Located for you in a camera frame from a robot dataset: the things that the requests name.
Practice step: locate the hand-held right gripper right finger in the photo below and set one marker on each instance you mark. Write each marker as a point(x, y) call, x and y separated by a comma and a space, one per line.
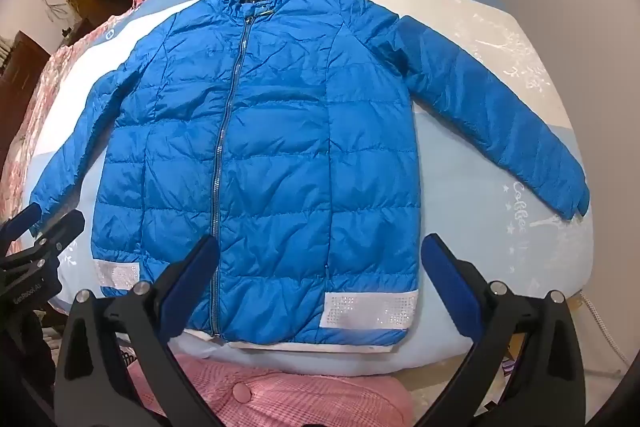
point(447, 287)

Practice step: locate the pink floral quilt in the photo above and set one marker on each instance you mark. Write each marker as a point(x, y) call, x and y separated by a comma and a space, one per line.
point(35, 107)

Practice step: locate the pink checked garment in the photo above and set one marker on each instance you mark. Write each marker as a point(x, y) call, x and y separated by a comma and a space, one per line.
point(280, 397)

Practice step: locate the blue white printed bedsheet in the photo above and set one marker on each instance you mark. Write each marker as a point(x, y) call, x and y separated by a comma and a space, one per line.
point(475, 217)

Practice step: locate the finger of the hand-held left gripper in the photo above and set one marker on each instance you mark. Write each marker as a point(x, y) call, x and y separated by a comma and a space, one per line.
point(22, 219)
point(60, 232)

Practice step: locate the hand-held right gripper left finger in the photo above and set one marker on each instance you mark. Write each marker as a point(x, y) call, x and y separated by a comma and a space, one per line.
point(187, 287)

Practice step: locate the dark wooden headboard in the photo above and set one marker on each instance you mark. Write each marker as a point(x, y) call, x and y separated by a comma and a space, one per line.
point(20, 67)

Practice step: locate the blue puffer jacket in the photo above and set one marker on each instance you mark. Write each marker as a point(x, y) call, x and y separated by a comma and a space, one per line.
point(280, 147)

